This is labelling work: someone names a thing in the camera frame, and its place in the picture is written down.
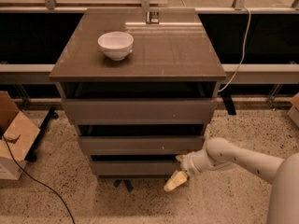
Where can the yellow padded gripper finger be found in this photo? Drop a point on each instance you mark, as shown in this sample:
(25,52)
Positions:
(177,178)

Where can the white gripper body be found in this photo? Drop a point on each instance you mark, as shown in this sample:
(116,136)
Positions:
(188,165)

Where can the grey bottom drawer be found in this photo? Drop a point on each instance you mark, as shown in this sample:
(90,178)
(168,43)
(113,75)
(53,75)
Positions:
(109,168)

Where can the grey drawer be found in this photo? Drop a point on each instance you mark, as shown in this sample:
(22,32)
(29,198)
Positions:
(129,112)
(109,168)
(153,145)

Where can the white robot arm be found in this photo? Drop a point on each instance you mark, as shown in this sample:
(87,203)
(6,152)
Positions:
(221,154)

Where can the grey drawer cabinet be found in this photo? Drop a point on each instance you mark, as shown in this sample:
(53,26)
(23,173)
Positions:
(174,42)

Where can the grey middle drawer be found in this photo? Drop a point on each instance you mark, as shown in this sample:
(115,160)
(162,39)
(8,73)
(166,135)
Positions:
(153,145)

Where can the grey top drawer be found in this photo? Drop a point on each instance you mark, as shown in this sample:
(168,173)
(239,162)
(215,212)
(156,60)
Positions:
(129,112)

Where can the open cardboard box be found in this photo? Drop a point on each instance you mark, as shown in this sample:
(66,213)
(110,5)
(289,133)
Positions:
(18,134)

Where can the black stand leg right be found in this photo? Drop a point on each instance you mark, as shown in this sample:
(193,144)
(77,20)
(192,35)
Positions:
(226,97)

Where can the black stand leg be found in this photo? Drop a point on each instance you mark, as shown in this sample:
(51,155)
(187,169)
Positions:
(32,153)
(226,97)

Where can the cardboard box at right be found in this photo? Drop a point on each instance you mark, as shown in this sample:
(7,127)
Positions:
(293,113)

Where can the white ceramic bowl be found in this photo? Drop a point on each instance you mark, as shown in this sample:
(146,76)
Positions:
(116,45)

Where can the metal window railing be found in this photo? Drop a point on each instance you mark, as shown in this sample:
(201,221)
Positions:
(106,70)

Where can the black stand leg left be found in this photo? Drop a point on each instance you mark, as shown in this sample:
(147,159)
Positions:
(32,153)

